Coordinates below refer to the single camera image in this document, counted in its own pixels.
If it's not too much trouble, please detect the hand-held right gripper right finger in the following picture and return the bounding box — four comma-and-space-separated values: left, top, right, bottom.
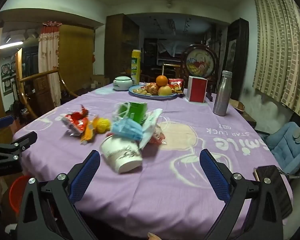
199, 149, 284, 240

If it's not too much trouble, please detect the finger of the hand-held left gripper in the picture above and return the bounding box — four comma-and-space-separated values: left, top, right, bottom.
0, 115, 15, 132
0, 131, 38, 165

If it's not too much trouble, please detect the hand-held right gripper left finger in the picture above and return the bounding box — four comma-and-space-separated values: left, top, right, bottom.
16, 149, 101, 240

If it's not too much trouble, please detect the red plastic basket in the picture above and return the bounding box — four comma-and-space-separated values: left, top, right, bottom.
9, 175, 30, 214

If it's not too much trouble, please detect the orange clear plastic wrapper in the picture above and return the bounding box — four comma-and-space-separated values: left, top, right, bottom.
80, 116, 100, 145

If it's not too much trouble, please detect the clear red snack bag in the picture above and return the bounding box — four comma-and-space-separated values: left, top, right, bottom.
61, 107, 90, 137

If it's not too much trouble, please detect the blue face mask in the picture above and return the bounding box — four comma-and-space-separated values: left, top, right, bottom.
110, 118, 143, 142

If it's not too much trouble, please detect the green white carton box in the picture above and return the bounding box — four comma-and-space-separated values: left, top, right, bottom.
117, 102, 148, 125

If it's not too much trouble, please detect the white plastic bag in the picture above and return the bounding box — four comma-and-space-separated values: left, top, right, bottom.
139, 108, 167, 150

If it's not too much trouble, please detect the purple printed tablecloth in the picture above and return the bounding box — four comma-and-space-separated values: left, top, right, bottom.
12, 81, 293, 233

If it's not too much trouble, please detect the wooden armchair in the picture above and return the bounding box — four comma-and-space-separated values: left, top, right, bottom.
15, 49, 79, 120

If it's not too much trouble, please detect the red patterned curtain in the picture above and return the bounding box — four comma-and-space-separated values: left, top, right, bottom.
38, 21, 63, 108

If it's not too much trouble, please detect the fluorescent tube light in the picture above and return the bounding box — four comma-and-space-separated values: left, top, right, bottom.
0, 41, 23, 50

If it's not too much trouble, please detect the blue chair cushion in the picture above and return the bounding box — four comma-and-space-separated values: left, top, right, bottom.
266, 122, 300, 175

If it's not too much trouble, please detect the metal bottle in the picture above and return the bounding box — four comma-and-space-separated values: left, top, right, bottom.
213, 70, 233, 117

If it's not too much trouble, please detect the red white box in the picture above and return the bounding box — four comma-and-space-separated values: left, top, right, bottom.
186, 76, 207, 103

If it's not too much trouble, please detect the apple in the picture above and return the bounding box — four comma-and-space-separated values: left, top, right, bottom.
158, 85, 172, 97

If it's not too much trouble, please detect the red snack packet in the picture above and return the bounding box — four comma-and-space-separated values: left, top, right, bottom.
168, 78, 184, 94

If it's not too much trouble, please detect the white ceramic pot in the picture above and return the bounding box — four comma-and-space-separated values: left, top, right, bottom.
113, 76, 133, 91

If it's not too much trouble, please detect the blue fruit plate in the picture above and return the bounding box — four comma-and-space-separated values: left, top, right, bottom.
128, 84, 177, 100

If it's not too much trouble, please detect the wrapped pastry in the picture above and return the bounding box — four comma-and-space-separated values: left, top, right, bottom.
144, 82, 160, 95

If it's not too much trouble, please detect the orange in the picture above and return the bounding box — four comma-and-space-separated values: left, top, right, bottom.
156, 75, 168, 87

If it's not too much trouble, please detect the round decorative screen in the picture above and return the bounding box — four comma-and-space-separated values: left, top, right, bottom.
180, 44, 219, 102

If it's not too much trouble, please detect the dark framed panel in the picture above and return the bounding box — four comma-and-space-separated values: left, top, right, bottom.
224, 19, 249, 100

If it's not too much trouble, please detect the yellow canister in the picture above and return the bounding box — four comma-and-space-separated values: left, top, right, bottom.
131, 50, 142, 85

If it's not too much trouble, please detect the dark wooden cabinet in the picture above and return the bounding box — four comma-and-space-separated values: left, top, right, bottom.
105, 14, 140, 83

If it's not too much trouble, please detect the checked curtain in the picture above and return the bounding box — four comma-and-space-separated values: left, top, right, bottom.
251, 0, 300, 117

